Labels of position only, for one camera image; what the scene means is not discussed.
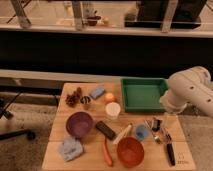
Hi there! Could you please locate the orange bowl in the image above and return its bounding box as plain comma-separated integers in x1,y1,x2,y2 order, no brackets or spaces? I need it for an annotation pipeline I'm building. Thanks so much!
116,137,145,168

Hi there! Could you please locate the light blue towel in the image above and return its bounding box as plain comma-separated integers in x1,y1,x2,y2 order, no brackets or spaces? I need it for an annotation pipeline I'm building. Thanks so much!
58,137,84,162

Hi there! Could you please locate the black office chair base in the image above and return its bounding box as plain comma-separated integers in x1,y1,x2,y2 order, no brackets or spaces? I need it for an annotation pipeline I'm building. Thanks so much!
0,94,36,141

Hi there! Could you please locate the wooden cutting board table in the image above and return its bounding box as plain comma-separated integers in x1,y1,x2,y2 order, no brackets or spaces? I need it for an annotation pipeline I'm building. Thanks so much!
42,83,196,171

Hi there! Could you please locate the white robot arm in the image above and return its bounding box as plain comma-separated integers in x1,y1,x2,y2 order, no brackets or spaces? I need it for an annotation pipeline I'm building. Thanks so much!
159,66,213,118

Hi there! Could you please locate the black rectangular block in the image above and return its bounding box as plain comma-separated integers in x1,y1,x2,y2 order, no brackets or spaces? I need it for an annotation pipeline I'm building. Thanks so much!
95,121,116,140

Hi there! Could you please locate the purple bowl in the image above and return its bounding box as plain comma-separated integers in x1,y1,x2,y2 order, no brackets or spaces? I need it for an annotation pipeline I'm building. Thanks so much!
66,111,94,138

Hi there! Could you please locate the orange ball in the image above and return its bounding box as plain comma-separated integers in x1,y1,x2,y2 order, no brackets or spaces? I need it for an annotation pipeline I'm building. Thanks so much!
104,93,115,103

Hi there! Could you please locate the small blue cup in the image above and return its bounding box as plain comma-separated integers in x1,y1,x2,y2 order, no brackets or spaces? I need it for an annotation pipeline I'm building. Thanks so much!
134,124,149,141

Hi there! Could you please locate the brown pine cone cluster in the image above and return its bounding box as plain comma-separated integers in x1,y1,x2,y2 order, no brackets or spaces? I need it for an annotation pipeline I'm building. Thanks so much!
65,87,82,107

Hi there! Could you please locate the small dark clip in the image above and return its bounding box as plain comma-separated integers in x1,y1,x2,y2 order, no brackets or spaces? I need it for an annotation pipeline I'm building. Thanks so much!
151,118,162,132

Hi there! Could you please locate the cream wooden stick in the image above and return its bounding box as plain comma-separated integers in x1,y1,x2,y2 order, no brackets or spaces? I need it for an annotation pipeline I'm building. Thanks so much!
113,123,133,145

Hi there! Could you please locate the green plastic tray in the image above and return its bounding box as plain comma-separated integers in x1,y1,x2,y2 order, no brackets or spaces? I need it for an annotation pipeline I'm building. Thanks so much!
121,78,168,112

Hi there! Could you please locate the black handled utensil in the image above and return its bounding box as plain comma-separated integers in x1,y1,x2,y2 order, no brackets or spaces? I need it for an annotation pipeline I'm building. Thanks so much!
164,129,176,166

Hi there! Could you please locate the white cup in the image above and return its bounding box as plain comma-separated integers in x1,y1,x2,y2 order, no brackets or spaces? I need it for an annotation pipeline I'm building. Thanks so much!
105,102,121,119

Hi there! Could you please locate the black white striped ball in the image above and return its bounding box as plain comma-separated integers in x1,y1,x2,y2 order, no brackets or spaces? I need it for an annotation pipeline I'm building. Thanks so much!
80,96,91,105

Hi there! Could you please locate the blue sponge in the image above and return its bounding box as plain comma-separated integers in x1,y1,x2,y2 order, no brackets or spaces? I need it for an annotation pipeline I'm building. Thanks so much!
89,86,105,99

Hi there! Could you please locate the orange carrot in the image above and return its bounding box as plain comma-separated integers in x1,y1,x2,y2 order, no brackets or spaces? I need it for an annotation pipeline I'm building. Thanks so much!
102,138,113,167

